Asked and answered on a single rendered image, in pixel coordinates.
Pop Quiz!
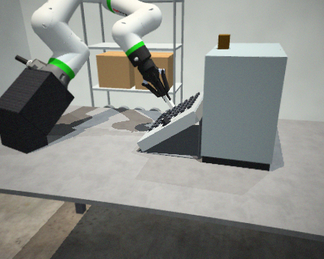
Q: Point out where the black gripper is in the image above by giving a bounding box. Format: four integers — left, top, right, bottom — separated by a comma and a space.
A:
138, 58, 175, 109

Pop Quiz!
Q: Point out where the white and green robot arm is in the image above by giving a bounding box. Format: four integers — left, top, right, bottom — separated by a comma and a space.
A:
15, 0, 162, 88

